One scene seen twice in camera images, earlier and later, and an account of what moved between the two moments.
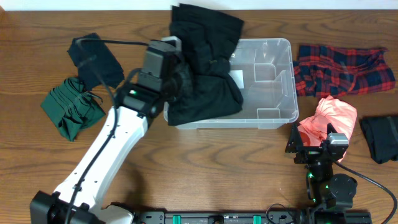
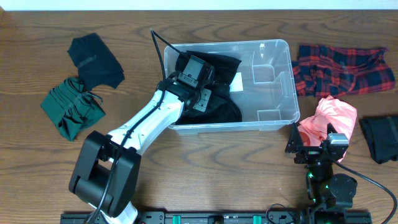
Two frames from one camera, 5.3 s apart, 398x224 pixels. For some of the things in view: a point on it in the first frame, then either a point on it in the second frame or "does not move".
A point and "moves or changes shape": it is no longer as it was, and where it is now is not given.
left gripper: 185,73 → 203,105
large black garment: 209,88 moves or changes shape
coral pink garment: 313,130 does not move
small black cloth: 95,63 does not move
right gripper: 309,153 does not move
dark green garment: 73,107 does not move
